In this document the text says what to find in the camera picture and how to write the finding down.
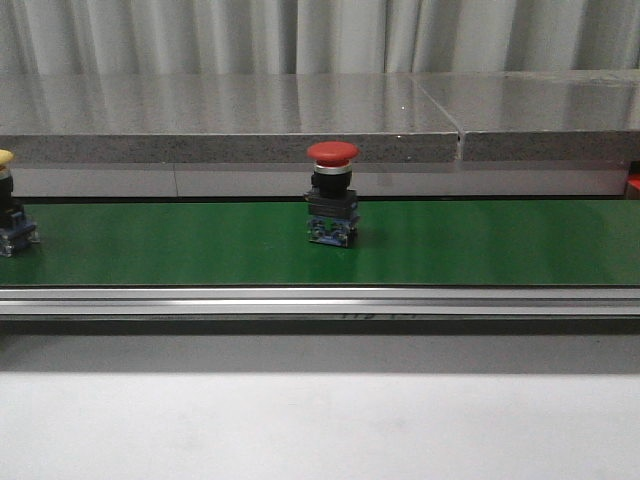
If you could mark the green conveyor belt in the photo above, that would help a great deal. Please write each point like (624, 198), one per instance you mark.
(485, 242)

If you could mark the grey stone counter slab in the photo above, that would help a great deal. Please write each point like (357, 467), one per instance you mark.
(570, 133)

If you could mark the red object at right edge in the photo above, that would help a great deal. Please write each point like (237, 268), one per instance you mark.
(632, 189)

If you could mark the grey pleated curtain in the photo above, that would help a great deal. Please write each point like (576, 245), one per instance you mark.
(307, 37)

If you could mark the aluminium conveyor side rail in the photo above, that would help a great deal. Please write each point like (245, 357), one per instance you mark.
(346, 303)

